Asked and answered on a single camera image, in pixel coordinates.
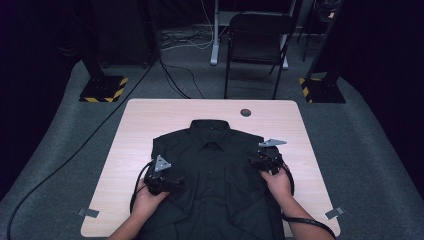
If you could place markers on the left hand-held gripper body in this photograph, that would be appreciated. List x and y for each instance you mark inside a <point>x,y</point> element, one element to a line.
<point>156,178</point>

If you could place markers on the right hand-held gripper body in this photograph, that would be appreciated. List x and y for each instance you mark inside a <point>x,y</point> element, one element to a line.
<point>271,158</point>

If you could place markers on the black button-up shirt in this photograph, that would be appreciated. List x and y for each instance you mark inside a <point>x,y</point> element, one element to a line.
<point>210,180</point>

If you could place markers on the person's left hand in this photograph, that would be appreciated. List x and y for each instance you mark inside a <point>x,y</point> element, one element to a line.
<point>146,200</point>

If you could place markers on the person's right hand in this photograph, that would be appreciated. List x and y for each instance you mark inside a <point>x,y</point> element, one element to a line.
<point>280,185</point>

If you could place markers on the round grey table grommet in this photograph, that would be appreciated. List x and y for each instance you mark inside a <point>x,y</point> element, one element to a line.
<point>245,112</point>

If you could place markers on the grey tape strip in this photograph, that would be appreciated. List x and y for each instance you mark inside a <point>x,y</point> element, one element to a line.
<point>334,213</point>
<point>88,213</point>

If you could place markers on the black stand with striped base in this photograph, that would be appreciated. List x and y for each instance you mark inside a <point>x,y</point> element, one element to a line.
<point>321,90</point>
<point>103,88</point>

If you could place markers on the black folding chair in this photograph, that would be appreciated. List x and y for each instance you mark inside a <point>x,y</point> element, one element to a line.
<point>258,36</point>

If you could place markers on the dark cabinet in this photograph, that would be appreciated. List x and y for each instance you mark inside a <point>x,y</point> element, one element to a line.
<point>126,33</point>

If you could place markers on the white desk frame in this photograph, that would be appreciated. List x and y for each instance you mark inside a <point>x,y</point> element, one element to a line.
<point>215,43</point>

